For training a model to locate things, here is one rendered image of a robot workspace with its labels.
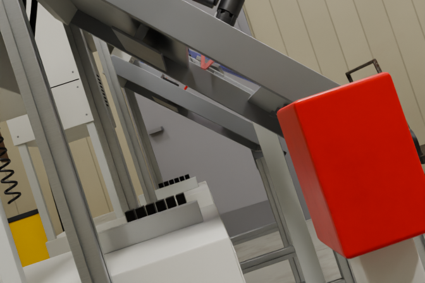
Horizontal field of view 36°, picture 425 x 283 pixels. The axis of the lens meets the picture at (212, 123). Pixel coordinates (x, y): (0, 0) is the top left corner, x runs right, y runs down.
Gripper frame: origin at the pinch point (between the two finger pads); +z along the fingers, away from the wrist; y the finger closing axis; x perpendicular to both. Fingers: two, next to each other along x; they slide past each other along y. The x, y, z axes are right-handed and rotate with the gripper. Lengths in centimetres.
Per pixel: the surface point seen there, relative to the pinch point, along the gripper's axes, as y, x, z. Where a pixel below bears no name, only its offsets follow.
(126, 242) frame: 26, 1, 44
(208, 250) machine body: 60, 15, 35
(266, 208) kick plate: -352, 74, 39
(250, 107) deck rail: -7.9, 15.1, 4.3
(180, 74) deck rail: -7.9, -5.2, 3.6
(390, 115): 104, 22, 10
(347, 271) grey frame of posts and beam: -10, 56, 34
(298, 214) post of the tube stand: -37, 43, 26
